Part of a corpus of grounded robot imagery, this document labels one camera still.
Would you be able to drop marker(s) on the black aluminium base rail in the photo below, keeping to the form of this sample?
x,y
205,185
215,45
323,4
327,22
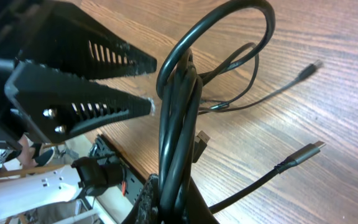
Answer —
x,y
119,172

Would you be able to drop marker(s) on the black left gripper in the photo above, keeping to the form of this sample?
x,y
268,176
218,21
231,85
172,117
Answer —
x,y
53,106

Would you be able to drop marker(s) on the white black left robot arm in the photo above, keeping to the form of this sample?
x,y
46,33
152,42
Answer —
x,y
53,56

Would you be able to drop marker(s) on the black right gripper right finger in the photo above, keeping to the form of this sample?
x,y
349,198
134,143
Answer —
x,y
197,209

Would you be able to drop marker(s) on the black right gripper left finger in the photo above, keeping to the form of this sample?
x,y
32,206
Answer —
x,y
145,210

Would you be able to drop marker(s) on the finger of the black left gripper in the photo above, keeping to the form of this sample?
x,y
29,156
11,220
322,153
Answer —
x,y
60,35

